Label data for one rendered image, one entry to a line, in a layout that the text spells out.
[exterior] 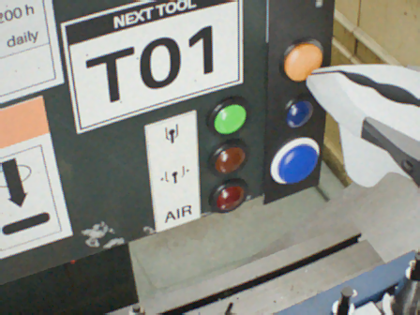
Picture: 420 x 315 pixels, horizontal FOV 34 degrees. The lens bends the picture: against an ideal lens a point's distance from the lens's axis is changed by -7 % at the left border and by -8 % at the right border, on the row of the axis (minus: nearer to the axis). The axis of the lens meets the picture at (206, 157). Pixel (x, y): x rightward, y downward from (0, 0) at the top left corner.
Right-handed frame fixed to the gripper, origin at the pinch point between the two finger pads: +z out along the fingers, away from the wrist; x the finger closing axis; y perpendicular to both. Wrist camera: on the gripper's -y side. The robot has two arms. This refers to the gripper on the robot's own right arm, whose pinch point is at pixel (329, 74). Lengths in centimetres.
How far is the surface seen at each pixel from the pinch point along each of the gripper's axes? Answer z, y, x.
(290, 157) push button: 1.9, 6.9, -0.7
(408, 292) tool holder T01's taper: -4, 46, 25
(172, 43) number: 6.1, -3.4, -6.5
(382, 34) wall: 31, 60, 99
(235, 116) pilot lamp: 4.0, 2.4, -3.9
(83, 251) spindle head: 9.6, 9.9, -12.4
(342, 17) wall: 44, 63, 106
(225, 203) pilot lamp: 4.3, 9.1, -4.5
